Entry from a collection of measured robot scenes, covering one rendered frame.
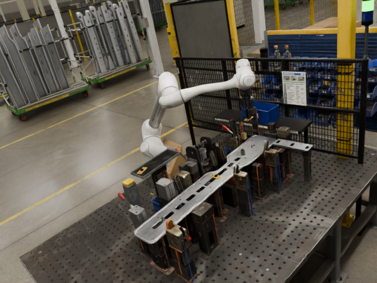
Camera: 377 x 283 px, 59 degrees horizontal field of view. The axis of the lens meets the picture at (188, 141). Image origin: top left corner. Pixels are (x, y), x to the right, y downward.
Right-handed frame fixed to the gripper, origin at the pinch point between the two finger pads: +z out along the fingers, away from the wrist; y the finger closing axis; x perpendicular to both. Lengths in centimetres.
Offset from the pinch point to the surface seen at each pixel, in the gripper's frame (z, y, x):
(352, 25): -49, 53, 60
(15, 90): 63, -690, 70
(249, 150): 28.6, 1.2, -5.4
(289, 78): -10, 7, 54
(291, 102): 11, 7, 54
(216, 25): -37, -149, 162
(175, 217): 29, 5, -94
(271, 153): 25.0, 22.4, -8.6
